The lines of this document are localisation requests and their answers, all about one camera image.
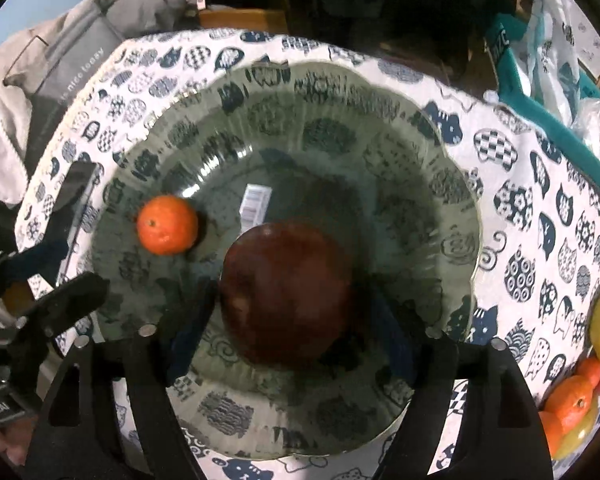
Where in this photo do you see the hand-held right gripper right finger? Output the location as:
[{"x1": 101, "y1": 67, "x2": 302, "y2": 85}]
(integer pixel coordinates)
[{"x1": 372, "y1": 282, "x2": 556, "y2": 480}]

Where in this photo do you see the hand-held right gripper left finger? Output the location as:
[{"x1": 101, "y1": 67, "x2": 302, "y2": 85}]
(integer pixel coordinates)
[{"x1": 25, "y1": 279, "x2": 218, "y2": 480}]

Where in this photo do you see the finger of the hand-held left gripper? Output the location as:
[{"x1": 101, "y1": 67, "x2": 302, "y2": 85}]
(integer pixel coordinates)
[
  {"x1": 0, "y1": 240, "x2": 70, "y2": 286},
  {"x1": 17, "y1": 272, "x2": 112, "y2": 356}
]

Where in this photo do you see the dark red apple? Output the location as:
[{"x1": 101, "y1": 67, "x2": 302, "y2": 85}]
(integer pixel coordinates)
[{"x1": 219, "y1": 222, "x2": 357, "y2": 367}]

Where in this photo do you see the small mandarin orange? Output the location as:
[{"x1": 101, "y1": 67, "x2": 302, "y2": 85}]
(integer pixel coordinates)
[{"x1": 136, "y1": 195, "x2": 200, "y2": 256}]

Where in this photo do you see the large orange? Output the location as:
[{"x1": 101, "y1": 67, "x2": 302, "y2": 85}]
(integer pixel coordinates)
[{"x1": 545, "y1": 375, "x2": 595, "y2": 433}]

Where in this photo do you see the yellow apple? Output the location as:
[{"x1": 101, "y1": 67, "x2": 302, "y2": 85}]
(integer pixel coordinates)
[{"x1": 552, "y1": 400, "x2": 600, "y2": 461}]

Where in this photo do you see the scalloped glass plate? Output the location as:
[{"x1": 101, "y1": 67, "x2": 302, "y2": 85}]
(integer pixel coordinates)
[{"x1": 90, "y1": 57, "x2": 483, "y2": 461}]

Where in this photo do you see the person's left hand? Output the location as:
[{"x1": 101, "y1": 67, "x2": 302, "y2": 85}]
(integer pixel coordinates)
[{"x1": 0, "y1": 417, "x2": 38, "y2": 466}]

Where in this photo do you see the black smartphone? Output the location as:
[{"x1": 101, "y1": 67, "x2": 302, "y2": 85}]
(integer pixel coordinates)
[{"x1": 50, "y1": 160, "x2": 101, "y2": 261}]

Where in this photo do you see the cat print tablecloth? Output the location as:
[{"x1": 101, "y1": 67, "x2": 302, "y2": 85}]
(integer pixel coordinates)
[{"x1": 15, "y1": 27, "x2": 600, "y2": 480}]

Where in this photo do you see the small reddish orange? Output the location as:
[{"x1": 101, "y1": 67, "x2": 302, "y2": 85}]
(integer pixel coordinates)
[{"x1": 577, "y1": 357, "x2": 600, "y2": 388}]

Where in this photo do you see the teal cardboard box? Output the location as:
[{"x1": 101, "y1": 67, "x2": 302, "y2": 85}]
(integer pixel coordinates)
[{"x1": 485, "y1": 12, "x2": 600, "y2": 201}]

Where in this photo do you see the grey hoodie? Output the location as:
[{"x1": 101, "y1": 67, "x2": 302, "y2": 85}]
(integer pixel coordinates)
[{"x1": 95, "y1": 0, "x2": 191, "y2": 36}]

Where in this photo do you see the wooden drawer box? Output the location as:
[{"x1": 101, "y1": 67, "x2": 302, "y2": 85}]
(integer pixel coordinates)
[{"x1": 199, "y1": 6, "x2": 289, "y2": 36}]

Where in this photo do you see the white printed plastic bag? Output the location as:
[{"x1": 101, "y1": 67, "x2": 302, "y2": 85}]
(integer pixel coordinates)
[{"x1": 507, "y1": 0, "x2": 600, "y2": 126}]

